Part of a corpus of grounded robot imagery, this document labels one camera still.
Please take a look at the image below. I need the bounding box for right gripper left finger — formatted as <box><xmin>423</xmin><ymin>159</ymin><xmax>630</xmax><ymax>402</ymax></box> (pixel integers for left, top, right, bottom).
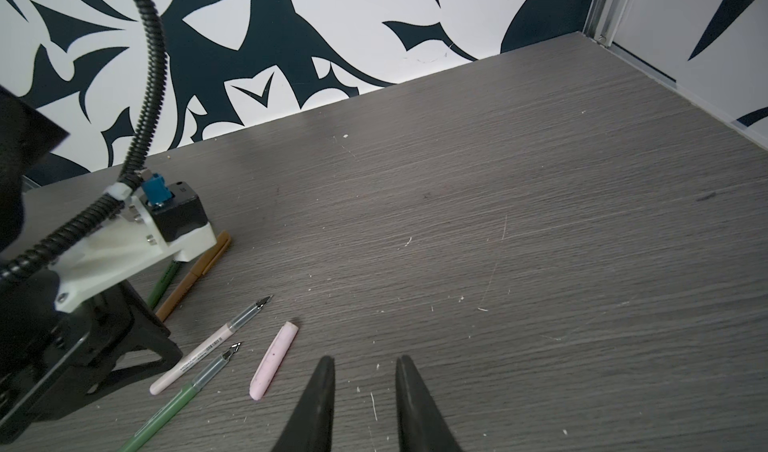
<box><xmin>272</xmin><ymin>356</ymin><xmax>336</xmax><ymax>452</ymax></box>

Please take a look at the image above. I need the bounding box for pink pen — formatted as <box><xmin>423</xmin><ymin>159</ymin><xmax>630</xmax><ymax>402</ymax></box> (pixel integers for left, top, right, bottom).
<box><xmin>149</xmin><ymin>295</ymin><xmax>273</xmax><ymax>396</ymax></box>

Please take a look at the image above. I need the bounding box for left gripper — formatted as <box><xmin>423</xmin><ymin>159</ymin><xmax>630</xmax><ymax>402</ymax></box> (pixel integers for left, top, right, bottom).
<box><xmin>1</xmin><ymin>271</ymin><xmax>182</xmax><ymax>443</ymax></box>

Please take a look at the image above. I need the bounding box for orange pen cap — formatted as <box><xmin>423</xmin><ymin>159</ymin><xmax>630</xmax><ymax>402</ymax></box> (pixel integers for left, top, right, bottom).
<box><xmin>192</xmin><ymin>231</ymin><xmax>232</xmax><ymax>277</ymax></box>

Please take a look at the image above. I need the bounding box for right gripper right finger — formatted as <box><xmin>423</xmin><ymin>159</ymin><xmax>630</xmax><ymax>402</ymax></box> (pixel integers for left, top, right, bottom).
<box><xmin>395</xmin><ymin>355</ymin><xmax>462</xmax><ymax>451</ymax></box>

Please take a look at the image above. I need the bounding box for dark green pen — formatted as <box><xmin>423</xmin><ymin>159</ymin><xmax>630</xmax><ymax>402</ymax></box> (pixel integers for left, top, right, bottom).
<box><xmin>118</xmin><ymin>342</ymin><xmax>241</xmax><ymax>452</ymax></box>

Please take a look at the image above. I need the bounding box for light green pen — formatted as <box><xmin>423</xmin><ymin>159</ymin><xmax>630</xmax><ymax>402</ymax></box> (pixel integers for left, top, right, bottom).
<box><xmin>146</xmin><ymin>261</ymin><xmax>181</xmax><ymax>309</ymax></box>

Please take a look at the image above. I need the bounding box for orange pen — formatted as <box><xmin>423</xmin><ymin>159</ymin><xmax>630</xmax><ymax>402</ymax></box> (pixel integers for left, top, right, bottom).
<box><xmin>155</xmin><ymin>272</ymin><xmax>200</xmax><ymax>322</ymax></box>

